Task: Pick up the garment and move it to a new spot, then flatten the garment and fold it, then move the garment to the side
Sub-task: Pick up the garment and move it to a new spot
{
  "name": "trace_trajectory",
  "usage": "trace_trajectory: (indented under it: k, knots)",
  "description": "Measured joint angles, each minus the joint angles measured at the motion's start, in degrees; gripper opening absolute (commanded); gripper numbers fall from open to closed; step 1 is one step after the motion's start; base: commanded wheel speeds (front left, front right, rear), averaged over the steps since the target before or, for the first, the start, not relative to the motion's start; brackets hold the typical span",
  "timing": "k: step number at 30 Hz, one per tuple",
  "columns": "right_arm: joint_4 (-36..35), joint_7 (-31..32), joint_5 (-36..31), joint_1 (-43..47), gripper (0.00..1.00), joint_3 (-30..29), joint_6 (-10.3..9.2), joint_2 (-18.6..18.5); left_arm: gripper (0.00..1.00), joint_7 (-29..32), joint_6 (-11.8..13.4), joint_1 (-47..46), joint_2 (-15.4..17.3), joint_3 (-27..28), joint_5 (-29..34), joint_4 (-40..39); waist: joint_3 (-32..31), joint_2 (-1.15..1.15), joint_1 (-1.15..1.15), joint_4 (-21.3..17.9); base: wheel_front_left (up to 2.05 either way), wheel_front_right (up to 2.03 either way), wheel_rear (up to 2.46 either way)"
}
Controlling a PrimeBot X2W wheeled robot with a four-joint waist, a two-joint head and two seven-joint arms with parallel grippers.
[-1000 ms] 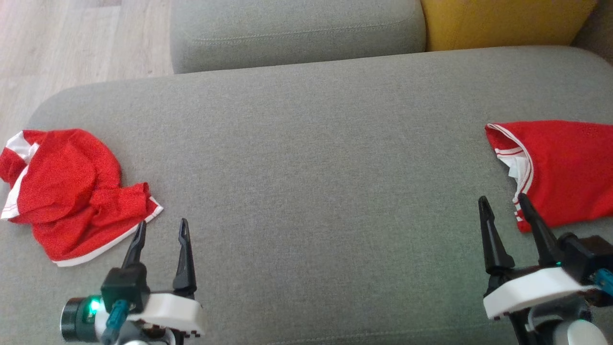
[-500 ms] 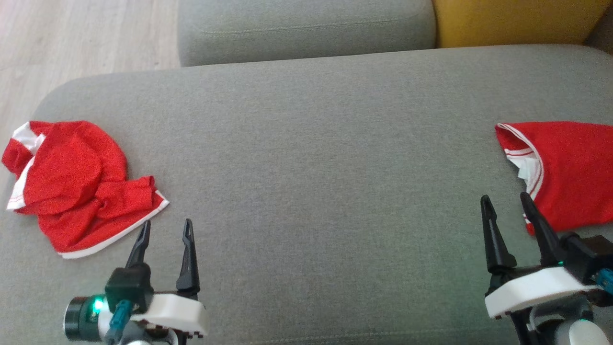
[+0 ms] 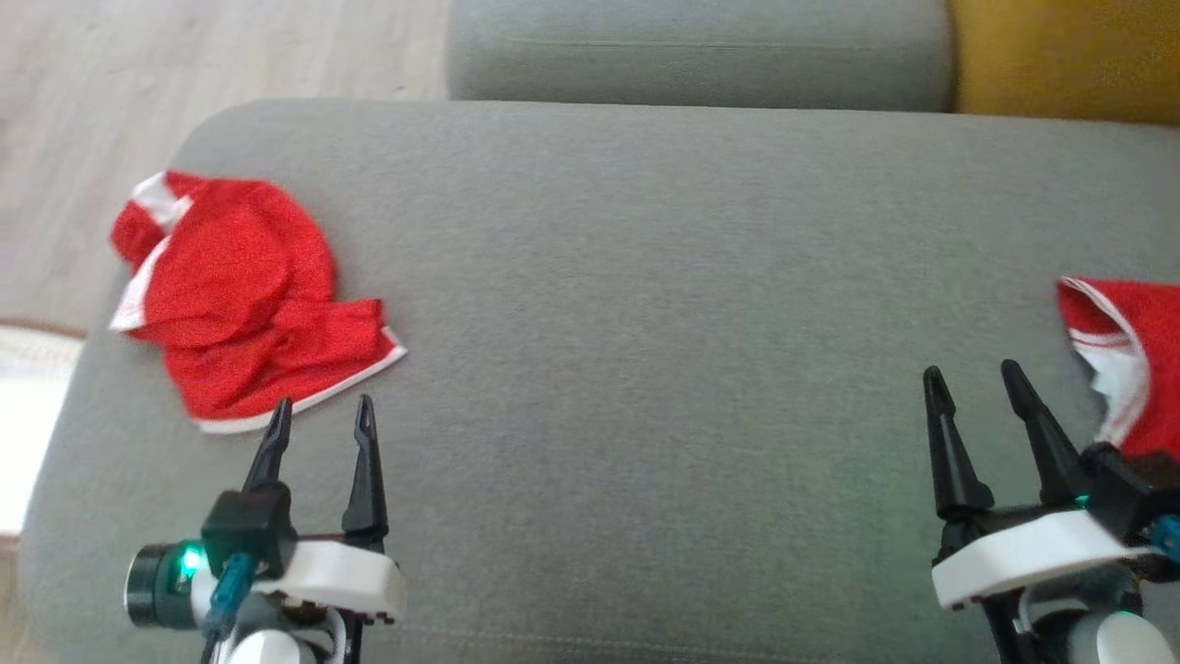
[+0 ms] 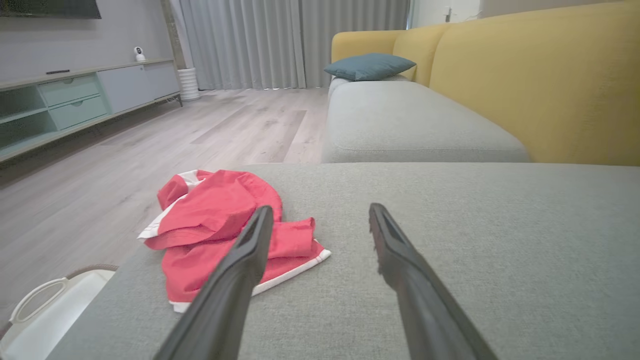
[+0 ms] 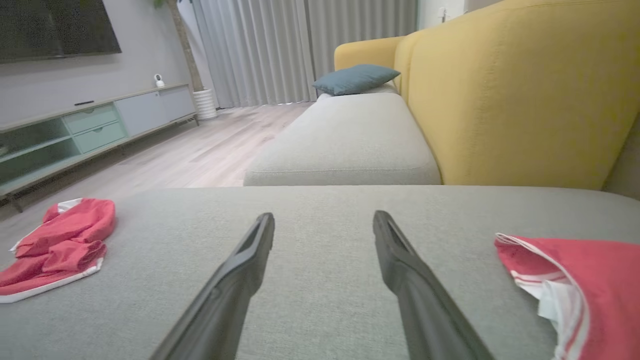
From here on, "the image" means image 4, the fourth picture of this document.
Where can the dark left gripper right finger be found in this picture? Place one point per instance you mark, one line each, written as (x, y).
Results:
(425, 305)

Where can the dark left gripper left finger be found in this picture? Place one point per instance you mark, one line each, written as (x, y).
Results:
(225, 295)

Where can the red shorts with white trim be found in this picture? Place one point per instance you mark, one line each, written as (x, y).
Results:
(210, 210)

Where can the large grey sofa chaise seat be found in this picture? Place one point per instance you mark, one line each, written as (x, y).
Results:
(500, 240)

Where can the white laundry basket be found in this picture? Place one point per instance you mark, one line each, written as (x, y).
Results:
(55, 310)

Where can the grey sofa seat cushion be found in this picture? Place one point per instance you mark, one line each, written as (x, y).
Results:
(400, 120)

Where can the white ribbed cylinder bin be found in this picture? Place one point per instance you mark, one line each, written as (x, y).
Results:
(189, 84)

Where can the grey low TV cabinet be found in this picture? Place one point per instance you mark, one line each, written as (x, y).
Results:
(125, 87)

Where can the teal blue throw pillow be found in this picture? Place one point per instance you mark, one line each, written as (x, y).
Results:
(370, 66)

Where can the large yellow sofa backrest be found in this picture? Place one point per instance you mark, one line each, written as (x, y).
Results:
(540, 80)

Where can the grey pleated curtain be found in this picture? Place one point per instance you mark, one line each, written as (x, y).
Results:
(355, 25)
(240, 42)

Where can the narrow yellow sofa backrest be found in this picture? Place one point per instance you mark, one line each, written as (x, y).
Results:
(420, 50)

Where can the black remote control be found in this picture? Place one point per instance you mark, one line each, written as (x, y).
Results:
(58, 72)

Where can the small white security camera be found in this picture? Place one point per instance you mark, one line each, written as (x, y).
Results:
(139, 54)

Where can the black wall television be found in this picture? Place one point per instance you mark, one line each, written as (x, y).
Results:
(50, 7)

